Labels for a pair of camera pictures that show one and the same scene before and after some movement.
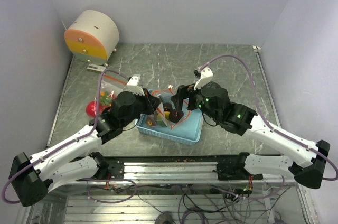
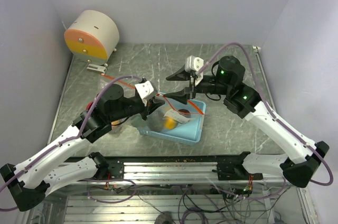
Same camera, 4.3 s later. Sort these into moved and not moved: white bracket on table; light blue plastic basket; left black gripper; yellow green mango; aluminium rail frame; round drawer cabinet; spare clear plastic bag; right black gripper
Moved: right black gripper; yellow green mango; spare clear plastic bag
Not moved: round drawer cabinet; light blue plastic basket; aluminium rail frame; left black gripper; white bracket on table
